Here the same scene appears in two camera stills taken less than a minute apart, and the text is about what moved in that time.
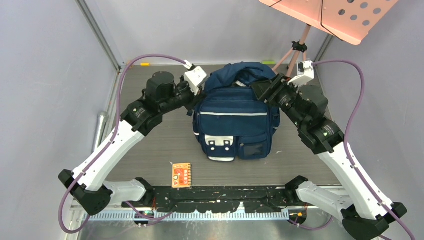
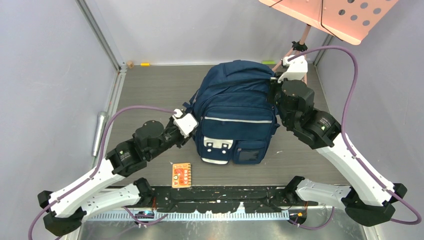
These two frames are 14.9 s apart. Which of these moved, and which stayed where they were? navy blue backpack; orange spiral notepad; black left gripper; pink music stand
Moved: black left gripper
Stayed: pink music stand; navy blue backpack; orange spiral notepad
